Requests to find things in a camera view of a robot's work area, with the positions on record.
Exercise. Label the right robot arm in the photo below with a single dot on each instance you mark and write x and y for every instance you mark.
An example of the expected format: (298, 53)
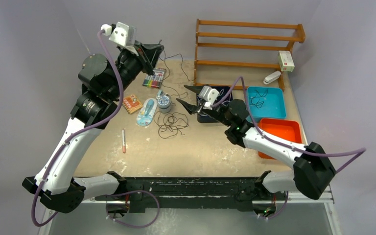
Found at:
(310, 170)

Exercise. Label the white staples box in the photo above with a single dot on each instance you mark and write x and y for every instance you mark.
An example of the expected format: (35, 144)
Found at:
(285, 60)

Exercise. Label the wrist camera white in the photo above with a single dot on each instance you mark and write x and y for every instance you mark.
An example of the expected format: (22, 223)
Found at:
(208, 96)
(122, 35)

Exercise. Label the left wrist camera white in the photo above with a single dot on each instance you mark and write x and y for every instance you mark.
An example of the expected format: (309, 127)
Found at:
(122, 35)

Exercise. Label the wooden rack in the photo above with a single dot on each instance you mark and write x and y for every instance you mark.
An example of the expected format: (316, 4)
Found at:
(298, 36)

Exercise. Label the cleaning gel jar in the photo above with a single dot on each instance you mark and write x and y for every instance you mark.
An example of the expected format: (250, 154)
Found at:
(164, 103)

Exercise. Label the marker pen pack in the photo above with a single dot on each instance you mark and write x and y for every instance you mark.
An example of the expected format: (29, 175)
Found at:
(155, 80)

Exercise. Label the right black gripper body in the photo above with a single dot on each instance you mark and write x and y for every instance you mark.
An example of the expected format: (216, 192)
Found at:
(217, 113)

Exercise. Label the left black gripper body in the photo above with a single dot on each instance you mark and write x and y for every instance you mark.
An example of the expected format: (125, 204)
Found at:
(131, 65)

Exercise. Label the orange tray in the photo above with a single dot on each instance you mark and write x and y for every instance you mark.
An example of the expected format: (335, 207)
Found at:
(286, 129)

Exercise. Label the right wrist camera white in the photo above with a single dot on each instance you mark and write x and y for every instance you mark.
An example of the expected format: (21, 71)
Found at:
(208, 96)

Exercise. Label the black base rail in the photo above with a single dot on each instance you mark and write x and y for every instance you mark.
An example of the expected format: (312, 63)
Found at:
(245, 194)

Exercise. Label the red pen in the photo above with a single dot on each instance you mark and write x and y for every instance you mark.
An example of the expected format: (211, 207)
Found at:
(123, 140)

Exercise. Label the dark blue tray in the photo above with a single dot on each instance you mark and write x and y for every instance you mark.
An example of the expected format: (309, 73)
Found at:
(223, 94)

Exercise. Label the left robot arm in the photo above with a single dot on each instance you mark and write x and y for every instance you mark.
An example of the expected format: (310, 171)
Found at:
(103, 83)

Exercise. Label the blue white stapler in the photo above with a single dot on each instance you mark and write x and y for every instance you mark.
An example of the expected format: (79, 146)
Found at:
(160, 93)

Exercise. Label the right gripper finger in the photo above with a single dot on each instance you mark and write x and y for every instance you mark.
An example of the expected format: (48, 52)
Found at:
(195, 89)
(191, 109)

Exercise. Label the light blue tray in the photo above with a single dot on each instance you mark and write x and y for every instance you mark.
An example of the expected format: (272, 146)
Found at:
(266, 102)

